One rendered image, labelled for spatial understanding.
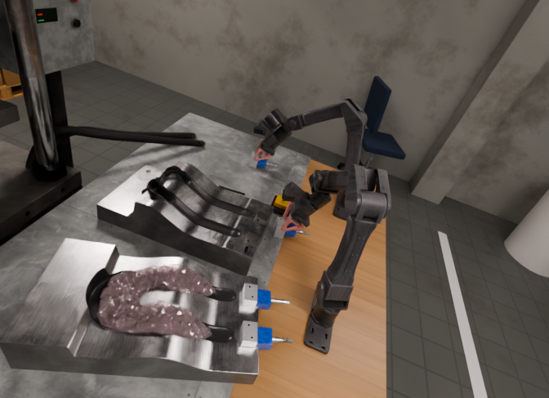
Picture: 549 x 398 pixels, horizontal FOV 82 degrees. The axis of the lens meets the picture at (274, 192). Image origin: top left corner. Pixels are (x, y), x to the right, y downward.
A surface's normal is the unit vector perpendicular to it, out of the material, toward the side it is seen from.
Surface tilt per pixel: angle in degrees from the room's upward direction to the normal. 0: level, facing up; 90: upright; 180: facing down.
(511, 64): 90
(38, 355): 90
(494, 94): 90
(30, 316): 0
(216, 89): 90
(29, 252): 0
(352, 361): 0
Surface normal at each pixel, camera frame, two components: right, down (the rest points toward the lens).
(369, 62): -0.28, 0.51
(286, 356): 0.26, -0.77
